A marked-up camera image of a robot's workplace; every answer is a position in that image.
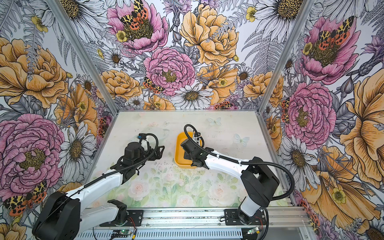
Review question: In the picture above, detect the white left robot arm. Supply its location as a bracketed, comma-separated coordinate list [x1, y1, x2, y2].
[32, 142, 165, 240]

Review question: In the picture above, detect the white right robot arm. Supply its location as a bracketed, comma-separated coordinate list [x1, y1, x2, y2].
[181, 139, 280, 225]

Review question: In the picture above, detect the yellow oval plastic bin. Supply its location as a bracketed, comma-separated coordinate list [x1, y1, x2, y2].
[174, 132, 196, 169]

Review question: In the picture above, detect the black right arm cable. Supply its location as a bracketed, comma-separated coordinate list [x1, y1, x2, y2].
[183, 123, 296, 201]

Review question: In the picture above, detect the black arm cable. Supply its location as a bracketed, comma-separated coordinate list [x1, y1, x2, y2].
[47, 132, 160, 217]
[183, 123, 296, 201]

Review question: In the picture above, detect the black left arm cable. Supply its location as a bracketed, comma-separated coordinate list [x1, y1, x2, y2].
[47, 132, 160, 217]

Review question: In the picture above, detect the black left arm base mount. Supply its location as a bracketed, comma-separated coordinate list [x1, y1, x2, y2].
[100, 210, 144, 227]

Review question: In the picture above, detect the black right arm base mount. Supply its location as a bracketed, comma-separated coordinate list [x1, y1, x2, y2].
[224, 209, 267, 226]

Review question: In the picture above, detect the right aluminium corner post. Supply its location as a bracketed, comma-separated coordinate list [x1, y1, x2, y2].
[257, 0, 315, 115]

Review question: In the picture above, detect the aluminium corner frame post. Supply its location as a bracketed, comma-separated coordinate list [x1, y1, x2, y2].
[47, 1, 119, 116]

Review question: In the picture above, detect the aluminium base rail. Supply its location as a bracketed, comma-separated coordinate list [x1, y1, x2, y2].
[76, 207, 316, 240]

